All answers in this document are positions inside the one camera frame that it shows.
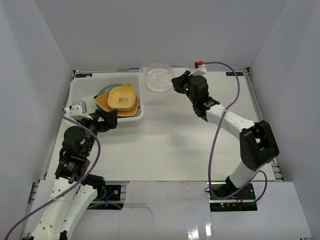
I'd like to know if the black square amber plate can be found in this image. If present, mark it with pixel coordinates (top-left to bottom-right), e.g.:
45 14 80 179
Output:
93 94 101 109

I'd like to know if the green square panda dish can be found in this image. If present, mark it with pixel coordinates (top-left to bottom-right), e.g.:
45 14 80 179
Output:
108 98 136 112

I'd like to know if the yellow square panda dish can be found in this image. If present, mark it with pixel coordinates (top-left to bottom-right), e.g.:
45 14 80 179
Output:
107 86 137 105

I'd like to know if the clear glass plate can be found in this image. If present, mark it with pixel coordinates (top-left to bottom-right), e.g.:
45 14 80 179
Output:
144 63 175 94

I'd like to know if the teal round plate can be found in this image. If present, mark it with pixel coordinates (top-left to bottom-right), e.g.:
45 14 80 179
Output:
96 84 122 97

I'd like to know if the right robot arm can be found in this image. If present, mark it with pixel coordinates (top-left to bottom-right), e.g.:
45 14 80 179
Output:
171 71 280 200

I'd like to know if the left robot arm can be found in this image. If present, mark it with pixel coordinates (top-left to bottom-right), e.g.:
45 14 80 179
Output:
27 109 118 240

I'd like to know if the white plastic bin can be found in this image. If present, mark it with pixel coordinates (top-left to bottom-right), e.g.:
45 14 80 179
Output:
67 72 145 128

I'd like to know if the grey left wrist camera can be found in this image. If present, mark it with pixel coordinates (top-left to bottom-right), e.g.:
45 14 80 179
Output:
62 101 93 121

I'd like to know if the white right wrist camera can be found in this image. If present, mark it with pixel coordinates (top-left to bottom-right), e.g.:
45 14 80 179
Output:
189 61 207 77

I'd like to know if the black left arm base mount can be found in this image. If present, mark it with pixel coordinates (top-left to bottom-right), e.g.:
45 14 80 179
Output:
87 185 124 210

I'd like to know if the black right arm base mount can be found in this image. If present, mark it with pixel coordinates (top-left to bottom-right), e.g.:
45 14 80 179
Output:
204 183 258 213

